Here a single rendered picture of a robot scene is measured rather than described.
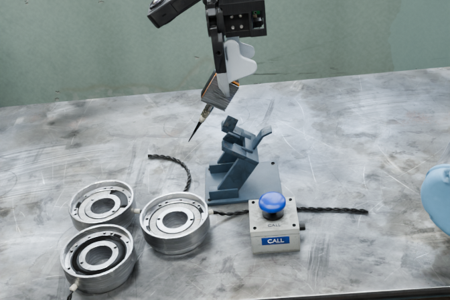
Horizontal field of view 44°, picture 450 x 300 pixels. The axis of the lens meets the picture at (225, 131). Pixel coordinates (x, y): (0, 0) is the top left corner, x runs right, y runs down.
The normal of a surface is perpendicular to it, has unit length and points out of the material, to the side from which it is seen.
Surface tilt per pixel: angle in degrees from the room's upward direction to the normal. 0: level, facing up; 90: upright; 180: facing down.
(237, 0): 0
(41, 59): 90
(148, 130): 0
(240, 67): 86
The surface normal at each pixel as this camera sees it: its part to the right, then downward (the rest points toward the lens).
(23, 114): -0.11, -0.83
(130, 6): 0.00, 0.55
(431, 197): -0.64, 0.57
